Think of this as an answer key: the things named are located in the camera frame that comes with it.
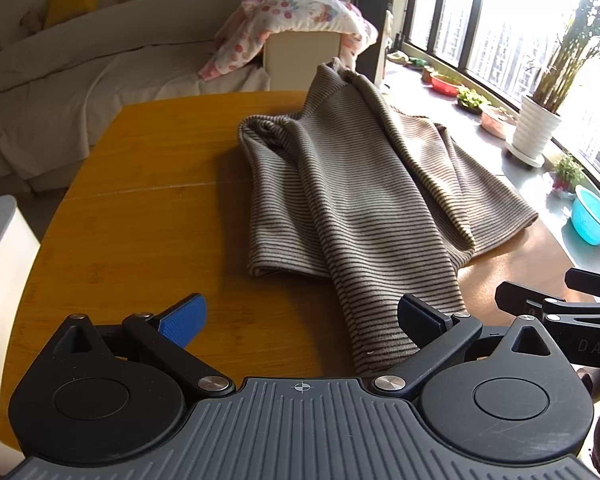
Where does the dark brown curtain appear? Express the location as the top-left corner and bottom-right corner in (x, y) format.
(350, 0), (397, 88)

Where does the grey striped towel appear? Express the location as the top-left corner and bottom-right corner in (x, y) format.
(237, 57), (539, 376)

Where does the white sofa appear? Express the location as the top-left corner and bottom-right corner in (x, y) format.
(0, 0), (342, 196)

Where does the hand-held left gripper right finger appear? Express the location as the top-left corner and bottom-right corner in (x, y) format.
(371, 293), (563, 402)

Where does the small plant in red pot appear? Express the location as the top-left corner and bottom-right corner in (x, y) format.
(550, 152), (587, 197)

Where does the tall plant in white pot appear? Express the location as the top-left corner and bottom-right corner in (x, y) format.
(511, 0), (600, 158)

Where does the green plant in dark pot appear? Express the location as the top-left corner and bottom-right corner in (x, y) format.
(455, 86), (489, 114)

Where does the floral pink quilt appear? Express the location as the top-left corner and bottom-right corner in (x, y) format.
(197, 0), (379, 81)

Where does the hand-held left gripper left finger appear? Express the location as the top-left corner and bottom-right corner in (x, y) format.
(52, 292), (237, 400)

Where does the black window frame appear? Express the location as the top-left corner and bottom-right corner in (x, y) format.
(395, 0), (600, 196)

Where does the white standing rack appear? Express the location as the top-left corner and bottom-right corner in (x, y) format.
(382, 10), (397, 86)

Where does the pink basin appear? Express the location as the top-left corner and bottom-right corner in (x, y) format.
(480, 105), (519, 139)

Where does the beige plush toy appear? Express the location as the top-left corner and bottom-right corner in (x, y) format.
(20, 7), (44, 36)

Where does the red basin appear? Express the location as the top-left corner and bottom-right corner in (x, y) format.
(430, 72), (464, 96)

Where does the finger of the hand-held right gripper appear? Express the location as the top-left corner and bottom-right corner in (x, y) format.
(495, 281), (564, 319)
(565, 267), (600, 302)

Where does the white side table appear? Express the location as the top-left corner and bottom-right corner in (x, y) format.
(0, 195), (42, 461)

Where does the blue plastic basin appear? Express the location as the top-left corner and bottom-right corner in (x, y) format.
(570, 185), (600, 246)

